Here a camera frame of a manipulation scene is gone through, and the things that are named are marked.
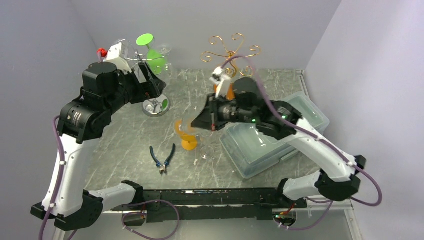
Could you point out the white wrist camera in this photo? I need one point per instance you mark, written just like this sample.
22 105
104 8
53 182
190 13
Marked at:
117 55
223 84

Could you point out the green wine glass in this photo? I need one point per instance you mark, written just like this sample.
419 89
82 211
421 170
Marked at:
155 56

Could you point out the chrome wire glass rack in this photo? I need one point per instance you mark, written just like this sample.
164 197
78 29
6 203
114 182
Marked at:
156 107

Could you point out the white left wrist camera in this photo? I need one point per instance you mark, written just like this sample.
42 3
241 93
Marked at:
117 55

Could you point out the orange frosted wine glass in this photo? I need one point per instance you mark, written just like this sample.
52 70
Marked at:
188 141

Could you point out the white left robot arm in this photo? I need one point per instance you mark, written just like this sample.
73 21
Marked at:
78 130

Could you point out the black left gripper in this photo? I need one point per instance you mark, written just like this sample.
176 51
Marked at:
152 86

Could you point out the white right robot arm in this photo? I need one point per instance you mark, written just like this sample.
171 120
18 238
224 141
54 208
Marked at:
246 101

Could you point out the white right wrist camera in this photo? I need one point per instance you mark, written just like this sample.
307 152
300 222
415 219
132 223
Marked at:
223 84

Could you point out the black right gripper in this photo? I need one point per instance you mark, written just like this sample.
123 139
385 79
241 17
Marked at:
209 118

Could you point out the clear plastic storage box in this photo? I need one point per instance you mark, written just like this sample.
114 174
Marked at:
252 152

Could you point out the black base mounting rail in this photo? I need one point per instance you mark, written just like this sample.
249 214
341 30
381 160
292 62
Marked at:
212 204

